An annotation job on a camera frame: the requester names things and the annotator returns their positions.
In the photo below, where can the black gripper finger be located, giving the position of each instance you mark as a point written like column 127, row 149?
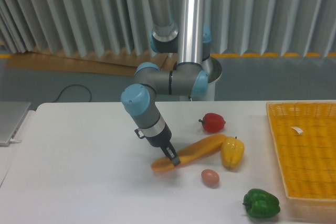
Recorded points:
column 171, row 154

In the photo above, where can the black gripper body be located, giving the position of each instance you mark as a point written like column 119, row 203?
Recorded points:
column 160, row 139

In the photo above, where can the long orange baguette bread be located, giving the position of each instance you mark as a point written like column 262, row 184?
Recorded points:
column 193, row 152

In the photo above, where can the brown egg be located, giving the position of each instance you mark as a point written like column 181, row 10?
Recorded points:
column 210, row 177

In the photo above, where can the red bell pepper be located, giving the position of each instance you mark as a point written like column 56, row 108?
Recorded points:
column 212, row 122

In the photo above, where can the yellow bell pepper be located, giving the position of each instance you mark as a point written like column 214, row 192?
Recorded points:
column 232, row 152

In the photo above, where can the green bell pepper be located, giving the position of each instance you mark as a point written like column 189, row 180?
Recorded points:
column 261, row 204

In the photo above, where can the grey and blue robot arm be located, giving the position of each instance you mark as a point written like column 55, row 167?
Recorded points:
column 178, row 27

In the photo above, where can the yellow woven basket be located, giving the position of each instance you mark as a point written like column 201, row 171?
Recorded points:
column 306, row 161

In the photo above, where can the brown cardboard sheet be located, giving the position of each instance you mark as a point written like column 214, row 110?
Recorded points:
column 123, row 64

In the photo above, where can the white paper tag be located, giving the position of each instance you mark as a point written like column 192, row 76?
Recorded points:
column 297, row 129

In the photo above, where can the silver laptop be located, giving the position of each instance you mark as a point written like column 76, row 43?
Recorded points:
column 12, row 115

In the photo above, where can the grey pleated curtain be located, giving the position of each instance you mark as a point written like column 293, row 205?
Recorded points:
column 81, row 27

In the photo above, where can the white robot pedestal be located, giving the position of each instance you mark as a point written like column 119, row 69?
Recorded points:
column 214, row 68

